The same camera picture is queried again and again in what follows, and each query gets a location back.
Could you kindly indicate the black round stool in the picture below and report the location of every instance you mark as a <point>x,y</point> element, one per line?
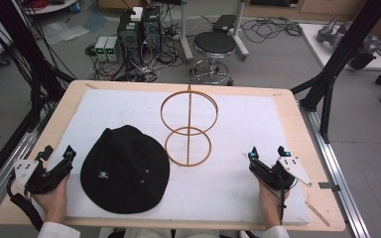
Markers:
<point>214,43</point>

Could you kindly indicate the white round table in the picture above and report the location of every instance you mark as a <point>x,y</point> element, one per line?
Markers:
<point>51,6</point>

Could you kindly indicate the white metal stand frame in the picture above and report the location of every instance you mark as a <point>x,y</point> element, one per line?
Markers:
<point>185,36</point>

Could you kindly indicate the white box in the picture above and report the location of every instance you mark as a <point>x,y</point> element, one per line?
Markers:
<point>137,14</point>

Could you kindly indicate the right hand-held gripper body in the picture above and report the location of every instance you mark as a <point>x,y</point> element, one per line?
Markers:
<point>278,173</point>

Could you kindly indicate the black flat box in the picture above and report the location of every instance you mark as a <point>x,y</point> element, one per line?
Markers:
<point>224,23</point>

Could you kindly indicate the tan tape strip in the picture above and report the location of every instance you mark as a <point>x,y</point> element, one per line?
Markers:
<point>317,214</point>

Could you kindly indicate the clear plastic bags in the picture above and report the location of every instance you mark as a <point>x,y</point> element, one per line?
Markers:
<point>69,28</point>

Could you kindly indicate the black metal frame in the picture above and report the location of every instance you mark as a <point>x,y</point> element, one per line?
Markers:
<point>13,43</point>
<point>340,56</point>

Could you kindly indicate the white platform board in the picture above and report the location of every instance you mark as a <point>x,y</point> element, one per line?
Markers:
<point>314,43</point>

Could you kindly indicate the black computer tower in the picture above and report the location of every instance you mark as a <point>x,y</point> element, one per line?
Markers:
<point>129,39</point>
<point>152,31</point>

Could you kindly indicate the aluminium rail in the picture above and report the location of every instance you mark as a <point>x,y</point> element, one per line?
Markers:
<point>337,172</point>
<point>3,172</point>

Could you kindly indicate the grey metal bracket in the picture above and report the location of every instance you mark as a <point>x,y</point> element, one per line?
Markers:
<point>329,186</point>

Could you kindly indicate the grey power supply unit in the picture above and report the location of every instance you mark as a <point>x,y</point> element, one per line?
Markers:
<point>113,48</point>
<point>101,48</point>

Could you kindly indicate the black bucket hat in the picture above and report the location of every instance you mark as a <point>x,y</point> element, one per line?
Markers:
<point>125,172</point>

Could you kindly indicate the person's right hand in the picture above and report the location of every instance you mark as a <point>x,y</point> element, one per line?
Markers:
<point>271,205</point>

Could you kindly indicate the person's left hand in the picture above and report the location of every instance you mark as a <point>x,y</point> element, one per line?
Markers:
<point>53,200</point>

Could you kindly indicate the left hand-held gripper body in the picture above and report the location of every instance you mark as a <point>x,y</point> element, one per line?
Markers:
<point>48,178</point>

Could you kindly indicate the white foam mat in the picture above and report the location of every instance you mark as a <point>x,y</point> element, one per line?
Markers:
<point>228,185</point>

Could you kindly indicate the grey robot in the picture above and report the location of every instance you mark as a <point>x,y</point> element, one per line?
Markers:
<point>335,34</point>

